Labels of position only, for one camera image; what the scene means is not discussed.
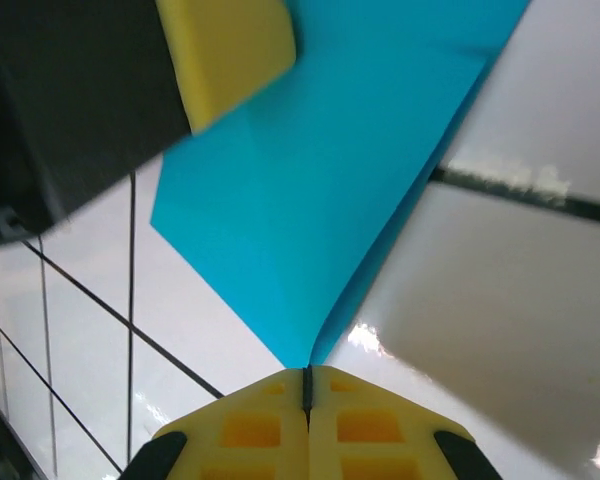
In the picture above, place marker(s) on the blue square paper sheet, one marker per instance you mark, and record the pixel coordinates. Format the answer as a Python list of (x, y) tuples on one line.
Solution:
[(305, 200)]

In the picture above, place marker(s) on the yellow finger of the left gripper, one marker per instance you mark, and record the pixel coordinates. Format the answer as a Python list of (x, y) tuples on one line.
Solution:
[(225, 55)]

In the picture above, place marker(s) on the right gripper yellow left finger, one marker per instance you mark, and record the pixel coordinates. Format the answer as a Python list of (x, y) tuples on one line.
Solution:
[(250, 430)]

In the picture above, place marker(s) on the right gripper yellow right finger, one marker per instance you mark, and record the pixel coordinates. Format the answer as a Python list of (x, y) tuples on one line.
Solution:
[(370, 430)]

